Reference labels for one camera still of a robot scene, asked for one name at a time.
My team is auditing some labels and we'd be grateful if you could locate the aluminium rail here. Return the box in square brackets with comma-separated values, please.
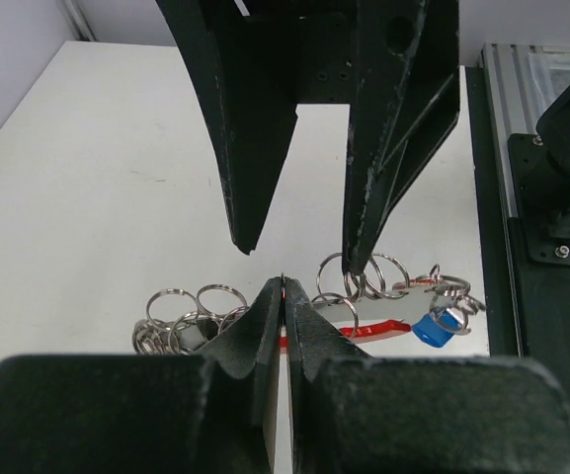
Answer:
[480, 43, 570, 218]

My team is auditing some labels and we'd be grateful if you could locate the blue key tag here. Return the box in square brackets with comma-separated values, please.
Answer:
[411, 312, 460, 348]

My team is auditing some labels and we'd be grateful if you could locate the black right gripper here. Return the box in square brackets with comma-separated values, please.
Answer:
[158, 1, 460, 274]

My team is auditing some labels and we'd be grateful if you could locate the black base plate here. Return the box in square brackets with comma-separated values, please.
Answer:
[466, 68, 570, 400]

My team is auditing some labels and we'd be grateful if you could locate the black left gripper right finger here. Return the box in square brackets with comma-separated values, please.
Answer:
[284, 278, 570, 473]

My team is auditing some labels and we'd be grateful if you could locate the red-handled metal key organizer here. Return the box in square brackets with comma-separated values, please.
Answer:
[131, 253, 486, 356]

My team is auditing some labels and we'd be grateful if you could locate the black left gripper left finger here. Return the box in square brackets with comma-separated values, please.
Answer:
[0, 277, 284, 473]

